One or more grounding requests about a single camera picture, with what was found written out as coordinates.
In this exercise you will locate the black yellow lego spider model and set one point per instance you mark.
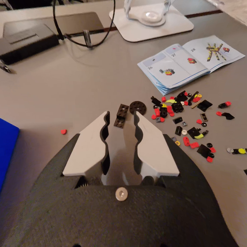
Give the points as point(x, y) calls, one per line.
point(236, 151)

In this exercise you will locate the nested blue plastic bins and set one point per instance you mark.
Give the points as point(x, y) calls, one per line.
point(7, 154)

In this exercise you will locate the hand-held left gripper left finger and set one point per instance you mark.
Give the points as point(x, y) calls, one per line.
point(84, 152)

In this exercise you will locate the black power adapter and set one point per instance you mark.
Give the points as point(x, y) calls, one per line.
point(29, 46)

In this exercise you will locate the white metal stand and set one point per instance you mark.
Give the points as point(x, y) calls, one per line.
point(154, 30)

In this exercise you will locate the red round lego piece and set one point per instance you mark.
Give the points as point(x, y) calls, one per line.
point(63, 131)

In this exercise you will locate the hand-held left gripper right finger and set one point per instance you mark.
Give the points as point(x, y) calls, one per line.
point(158, 152)

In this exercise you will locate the black lego piece red top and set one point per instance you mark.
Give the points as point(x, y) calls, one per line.
point(224, 104)

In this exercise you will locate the black angled lego piece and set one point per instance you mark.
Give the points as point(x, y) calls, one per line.
point(227, 116)

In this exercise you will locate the black lego bracket assembly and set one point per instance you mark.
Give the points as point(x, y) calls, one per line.
point(121, 113)

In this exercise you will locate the lego instruction booklet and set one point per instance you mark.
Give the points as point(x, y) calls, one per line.
point(183, 67)

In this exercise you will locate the pile of lego pieces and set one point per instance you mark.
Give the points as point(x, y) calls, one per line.
point(177, 107)

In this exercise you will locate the black round lego plate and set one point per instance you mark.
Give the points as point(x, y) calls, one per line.
point(138, 107)

